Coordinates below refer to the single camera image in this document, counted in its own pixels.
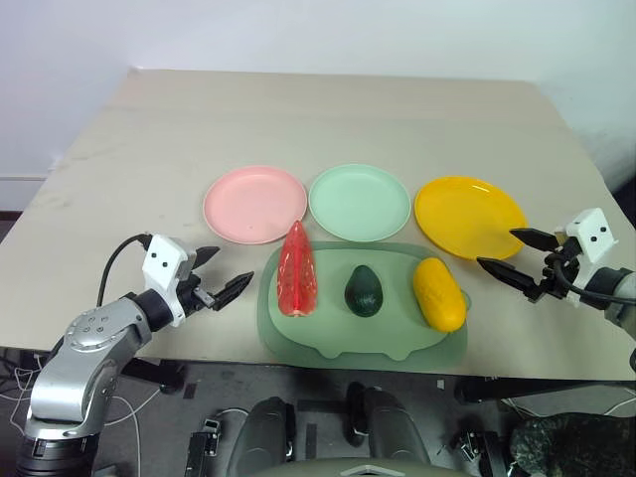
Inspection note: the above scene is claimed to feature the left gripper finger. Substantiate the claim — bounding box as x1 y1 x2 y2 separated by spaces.
211 269 255 313
195 243 222 273

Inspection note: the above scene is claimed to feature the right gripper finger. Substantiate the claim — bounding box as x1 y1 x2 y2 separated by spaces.
508 227 558 252
476 256 542 299

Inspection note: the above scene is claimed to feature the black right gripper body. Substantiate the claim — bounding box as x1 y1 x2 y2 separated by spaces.
525 238 582 304

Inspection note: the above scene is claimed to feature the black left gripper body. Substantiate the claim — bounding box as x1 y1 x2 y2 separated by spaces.
174 249 218 319

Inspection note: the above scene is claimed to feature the pink plate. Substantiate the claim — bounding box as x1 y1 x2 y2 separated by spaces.
202 165 308 245

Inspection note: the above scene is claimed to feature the yellow plate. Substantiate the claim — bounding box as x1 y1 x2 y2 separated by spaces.
413 176 528 261

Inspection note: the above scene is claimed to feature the light green plate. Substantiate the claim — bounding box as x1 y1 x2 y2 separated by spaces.
308 163 411 242

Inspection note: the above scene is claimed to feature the red pepper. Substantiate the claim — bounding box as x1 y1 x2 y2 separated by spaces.
275 220 319 318

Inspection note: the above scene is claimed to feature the yellow mango toy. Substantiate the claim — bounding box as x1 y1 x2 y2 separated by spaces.
412 256 468 333

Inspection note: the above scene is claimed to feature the black table base bar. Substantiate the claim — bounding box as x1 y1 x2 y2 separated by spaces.
453 376 636 406
120 359 188 397

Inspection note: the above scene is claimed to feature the green silicone mat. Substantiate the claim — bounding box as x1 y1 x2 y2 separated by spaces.
255 240 472 370

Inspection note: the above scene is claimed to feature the dark green avocado toy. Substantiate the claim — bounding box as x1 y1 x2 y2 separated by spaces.
344 264 384 317

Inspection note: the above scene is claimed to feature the dark grey rounded shape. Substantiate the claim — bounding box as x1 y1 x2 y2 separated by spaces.
229 396 298 477
364 387 431 469

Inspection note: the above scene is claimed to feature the camouflage cloth bundle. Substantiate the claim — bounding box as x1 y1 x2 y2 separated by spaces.
510 412 636 477

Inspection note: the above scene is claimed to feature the olive rounded robot torso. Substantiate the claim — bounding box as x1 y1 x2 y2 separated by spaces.
255 458 481 477

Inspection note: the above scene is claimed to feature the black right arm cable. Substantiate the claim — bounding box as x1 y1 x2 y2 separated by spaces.
555 258 636 302

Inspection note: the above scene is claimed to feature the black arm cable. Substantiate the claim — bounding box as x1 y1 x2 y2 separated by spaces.
555 258 636 302
97 231 153 305

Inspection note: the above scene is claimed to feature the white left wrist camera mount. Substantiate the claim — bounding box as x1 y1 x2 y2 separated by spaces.
141 233 201 329

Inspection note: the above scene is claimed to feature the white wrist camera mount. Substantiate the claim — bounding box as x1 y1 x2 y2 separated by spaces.
141 233 201 329
553 207 619 307

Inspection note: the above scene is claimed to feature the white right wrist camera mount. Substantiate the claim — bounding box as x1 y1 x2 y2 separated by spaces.
553 207 619 307

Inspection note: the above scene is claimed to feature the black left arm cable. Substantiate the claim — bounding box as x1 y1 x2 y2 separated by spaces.
97 231 153 305

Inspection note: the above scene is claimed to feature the white floor cable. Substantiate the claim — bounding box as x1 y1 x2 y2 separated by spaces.
0 347 163 448

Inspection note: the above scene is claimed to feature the black floor bracket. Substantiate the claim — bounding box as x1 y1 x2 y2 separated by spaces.
186 418 224 477
448 428 511 477

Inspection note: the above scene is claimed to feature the black rounded post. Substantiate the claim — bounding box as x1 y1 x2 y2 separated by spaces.
344 381 370 446

